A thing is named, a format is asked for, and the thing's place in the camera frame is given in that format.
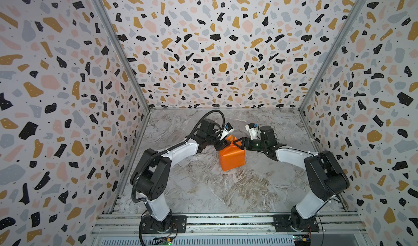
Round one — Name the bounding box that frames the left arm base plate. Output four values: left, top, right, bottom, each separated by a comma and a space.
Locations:
140, 215, 187, 234

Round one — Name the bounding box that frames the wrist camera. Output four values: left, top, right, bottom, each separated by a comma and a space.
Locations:
246, 123, 259, 140
219, 123, 234, 140

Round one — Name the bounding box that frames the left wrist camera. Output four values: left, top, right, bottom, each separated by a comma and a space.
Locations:
219, 123, 234, 140

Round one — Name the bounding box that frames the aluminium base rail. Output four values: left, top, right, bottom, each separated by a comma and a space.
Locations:
89, 212, 372, 246

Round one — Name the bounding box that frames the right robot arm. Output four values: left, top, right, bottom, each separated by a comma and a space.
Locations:
233, 124, 349, 223

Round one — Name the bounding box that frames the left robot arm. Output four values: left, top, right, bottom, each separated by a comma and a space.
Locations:
130, 118, 234, 222

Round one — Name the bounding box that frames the black corrugated cable left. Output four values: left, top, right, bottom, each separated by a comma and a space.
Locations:
131, 109, 226, 204

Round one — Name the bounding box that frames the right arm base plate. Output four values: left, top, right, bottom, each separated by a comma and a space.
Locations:
273, 214, 320, 233

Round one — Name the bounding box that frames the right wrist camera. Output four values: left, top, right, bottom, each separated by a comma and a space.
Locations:
246, 123, 259, 140

